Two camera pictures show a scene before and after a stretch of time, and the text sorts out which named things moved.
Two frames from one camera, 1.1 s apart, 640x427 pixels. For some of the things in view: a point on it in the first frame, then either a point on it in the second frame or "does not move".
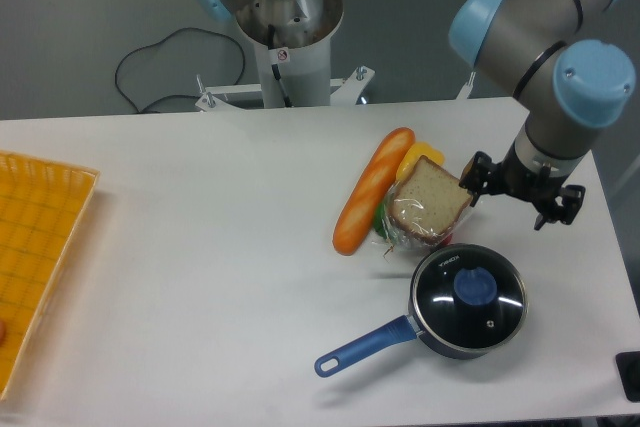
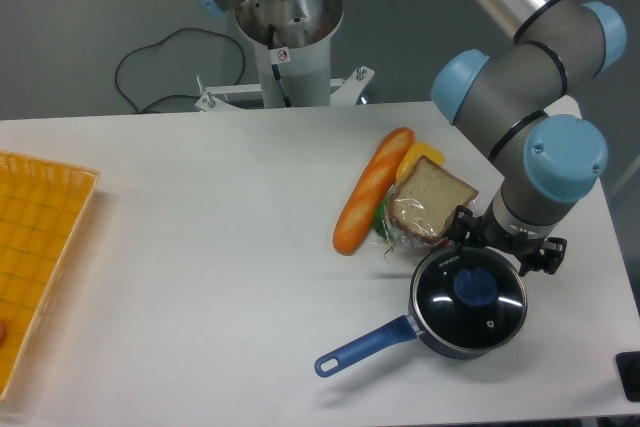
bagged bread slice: [427, 207] does not move
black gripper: [510, 177] to [527, 249]
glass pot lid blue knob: [469, 297] does not move
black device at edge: [628, 365] does not move
